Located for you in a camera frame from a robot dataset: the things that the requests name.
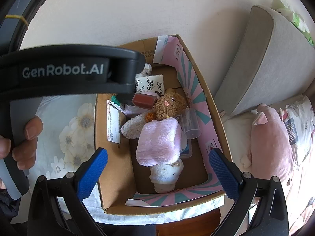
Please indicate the white quilted cloth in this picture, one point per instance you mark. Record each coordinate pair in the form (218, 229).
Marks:
(157, 216)

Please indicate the person's left hand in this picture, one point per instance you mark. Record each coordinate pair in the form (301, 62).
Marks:
(32, 130)

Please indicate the floral blue cloth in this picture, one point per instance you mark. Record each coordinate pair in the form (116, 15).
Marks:
(73, 127)

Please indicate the dark red small box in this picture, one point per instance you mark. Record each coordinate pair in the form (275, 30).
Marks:
(144, 100)

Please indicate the floral pillow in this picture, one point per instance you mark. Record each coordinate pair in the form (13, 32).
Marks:
(302, 118)

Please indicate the white tissue packet black print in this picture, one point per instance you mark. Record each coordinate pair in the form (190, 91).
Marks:
(150, 84)

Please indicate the pink and teal cardboard box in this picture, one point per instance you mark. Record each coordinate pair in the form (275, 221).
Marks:
(110, 177)

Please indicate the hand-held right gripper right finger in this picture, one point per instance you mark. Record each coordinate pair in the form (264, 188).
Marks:
(224, 174)

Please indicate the beige sofa cushion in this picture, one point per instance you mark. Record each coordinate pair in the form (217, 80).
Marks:
(258, 59)

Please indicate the brown wooden furniture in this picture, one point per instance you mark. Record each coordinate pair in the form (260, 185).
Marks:
(192, 225)

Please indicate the brown and white plush bear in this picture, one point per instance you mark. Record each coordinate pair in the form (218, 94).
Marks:
(169, 104)

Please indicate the white dotted plush toy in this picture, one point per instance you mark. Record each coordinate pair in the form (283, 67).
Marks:
(166, 177)

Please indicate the pink fluffy towel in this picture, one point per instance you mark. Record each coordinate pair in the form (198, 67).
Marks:
(160, 142)

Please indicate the clear plastic box white label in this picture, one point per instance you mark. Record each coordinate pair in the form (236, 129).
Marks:
(186, 152)

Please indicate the small white frilly plush toy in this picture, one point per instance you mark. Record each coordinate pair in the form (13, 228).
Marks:
(147, 69)

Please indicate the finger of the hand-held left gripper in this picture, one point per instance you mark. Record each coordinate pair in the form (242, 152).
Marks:
(125, 99)

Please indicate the pink plush pillow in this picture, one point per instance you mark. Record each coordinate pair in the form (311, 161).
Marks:
(270, 140)

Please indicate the green and white tissue pack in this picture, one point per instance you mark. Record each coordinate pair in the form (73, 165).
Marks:
(295, 17)

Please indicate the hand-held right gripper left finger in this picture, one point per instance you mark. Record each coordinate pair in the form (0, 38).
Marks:
(92, 174)

